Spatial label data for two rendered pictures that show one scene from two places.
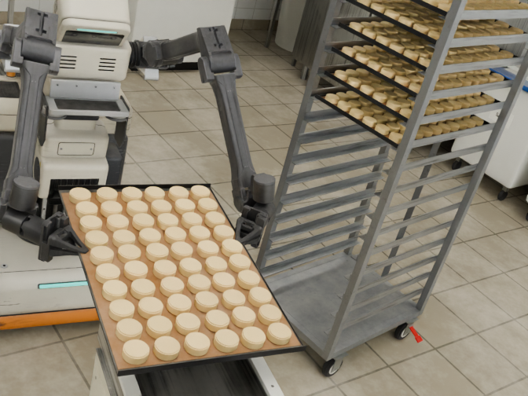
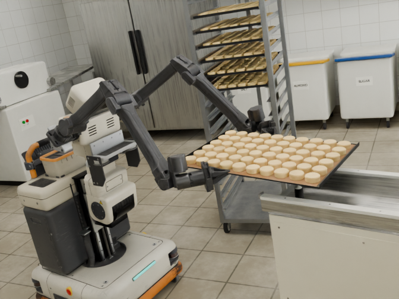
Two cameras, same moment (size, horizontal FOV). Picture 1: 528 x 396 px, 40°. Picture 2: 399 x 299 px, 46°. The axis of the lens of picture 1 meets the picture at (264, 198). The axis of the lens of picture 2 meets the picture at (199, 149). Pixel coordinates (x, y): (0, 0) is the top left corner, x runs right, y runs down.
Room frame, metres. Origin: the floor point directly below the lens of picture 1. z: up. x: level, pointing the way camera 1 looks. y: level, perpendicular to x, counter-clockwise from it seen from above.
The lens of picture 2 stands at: (-0.20, 0.96, 1.64)
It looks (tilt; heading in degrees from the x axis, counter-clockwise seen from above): 19 degrees down; 341
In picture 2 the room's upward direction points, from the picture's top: 10 degrees counter-clockwise
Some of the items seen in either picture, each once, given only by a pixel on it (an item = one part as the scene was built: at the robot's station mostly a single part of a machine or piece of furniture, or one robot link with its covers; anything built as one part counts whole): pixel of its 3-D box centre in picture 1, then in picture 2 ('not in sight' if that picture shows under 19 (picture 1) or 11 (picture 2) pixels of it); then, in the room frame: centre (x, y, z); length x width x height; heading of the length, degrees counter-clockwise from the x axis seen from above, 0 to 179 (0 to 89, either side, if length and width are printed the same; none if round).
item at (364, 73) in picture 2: not in sight; (368, 86); (3.71, -2.40, 0.39); 0.64 x 0.54 x 0.77; 132
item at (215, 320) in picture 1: (216, 320); (317, 155); (1.18, 0.03, 1.00); 0.05 x 0.05 x 0.02
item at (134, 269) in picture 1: (135, 270); (260, 162); (1.26, 0.23, 1.01); 0.05 x 0.05 x 0.02
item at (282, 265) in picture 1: (313, 254); (235, 187); (2.72, -0.28, 0.24); 0.64 x 0.03 x 0.03; 139
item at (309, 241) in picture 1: (319, 238); (233, 175); (2.72, -0.28, 0.33); 0.64 x 0.03 x 0.03; 139
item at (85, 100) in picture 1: (83, 113); (112, 156); (2.09, 0.63, 0.93); 0.28 x 0.16 x 0.22; 122
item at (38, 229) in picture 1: (42, 232); (199, 177); (1.31, 0.46, 1.00); 0.07 x 0.07 x 0.10; 77
